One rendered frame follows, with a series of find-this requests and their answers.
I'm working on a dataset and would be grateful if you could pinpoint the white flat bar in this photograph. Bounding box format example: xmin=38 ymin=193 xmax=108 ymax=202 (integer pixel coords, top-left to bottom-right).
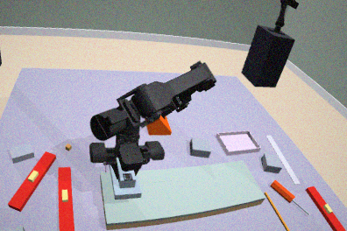
xmin=266 ymin=136 xmax=300 ymax=185

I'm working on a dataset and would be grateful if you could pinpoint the red long rectangular bar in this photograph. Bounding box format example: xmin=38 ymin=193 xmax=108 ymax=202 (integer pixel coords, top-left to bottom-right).
xmin=58 ymin=167 xmax=74 ymax=231
xmin=306 ymin=186 xmax=346 ymax=231
xmin=8 ymin=152 xmax=56 ymax=212

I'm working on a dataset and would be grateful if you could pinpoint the orange-handled awl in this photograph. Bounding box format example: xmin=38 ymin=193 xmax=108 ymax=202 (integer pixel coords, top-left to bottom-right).
xmin=270 ymin=180 xmax=311 ymax=216

